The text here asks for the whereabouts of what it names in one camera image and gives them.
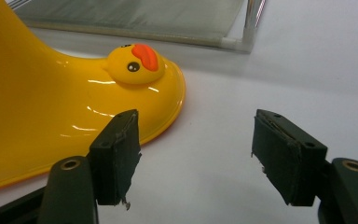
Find metal frame shoe rack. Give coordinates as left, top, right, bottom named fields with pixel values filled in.
left=4, top=0, right=267, bottom=54

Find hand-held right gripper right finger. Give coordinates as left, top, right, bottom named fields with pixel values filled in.
left=250, top=108, right=329, bottom=207

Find yellow duck rain boot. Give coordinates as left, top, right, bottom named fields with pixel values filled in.
left=0, top=0, right=187, bottom=193

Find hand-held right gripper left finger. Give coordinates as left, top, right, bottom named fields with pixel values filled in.
left=88, top=108, right=143, bottom=211

